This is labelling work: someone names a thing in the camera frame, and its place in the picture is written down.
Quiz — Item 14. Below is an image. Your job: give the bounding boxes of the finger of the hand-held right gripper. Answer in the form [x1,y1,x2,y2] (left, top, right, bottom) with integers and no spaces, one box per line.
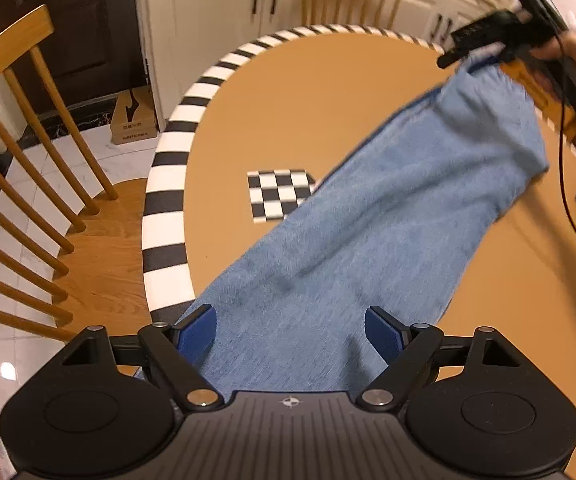
[437,42,514,73]

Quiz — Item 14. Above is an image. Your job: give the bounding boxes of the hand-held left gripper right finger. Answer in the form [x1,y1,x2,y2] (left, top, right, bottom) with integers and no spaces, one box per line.
[355,305,521,413]

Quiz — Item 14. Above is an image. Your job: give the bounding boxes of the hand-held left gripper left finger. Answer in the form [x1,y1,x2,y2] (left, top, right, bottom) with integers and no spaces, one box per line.
[63,304,225,413]

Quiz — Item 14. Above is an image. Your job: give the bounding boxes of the blue denim pants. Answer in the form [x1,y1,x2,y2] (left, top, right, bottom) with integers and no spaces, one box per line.
[133,57,551,393]

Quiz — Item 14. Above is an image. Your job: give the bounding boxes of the plain wooden spindle chair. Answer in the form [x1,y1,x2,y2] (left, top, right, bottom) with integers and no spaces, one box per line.
[0,4,156,376]

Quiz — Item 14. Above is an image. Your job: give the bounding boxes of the checkerboard marker card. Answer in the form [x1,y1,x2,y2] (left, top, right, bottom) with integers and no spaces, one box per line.
[247,168,319,222]

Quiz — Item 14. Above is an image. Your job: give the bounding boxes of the brown cardboard box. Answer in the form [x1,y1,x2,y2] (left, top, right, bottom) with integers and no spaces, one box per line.
[110,85,159,146]

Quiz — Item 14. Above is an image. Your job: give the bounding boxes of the white panelled cabinet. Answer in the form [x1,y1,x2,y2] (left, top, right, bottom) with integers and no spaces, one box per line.
[135,0,519,136]

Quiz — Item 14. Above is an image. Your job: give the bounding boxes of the dark wooden door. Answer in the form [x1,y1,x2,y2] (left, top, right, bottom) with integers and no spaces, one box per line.
[0,0,151,111]

